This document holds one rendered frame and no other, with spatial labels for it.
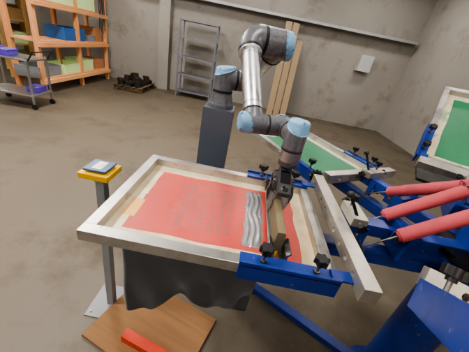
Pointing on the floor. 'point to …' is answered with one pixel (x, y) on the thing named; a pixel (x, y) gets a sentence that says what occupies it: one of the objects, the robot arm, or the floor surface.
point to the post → (109, 290)
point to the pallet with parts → (134, 83)
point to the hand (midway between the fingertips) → (274, 209)
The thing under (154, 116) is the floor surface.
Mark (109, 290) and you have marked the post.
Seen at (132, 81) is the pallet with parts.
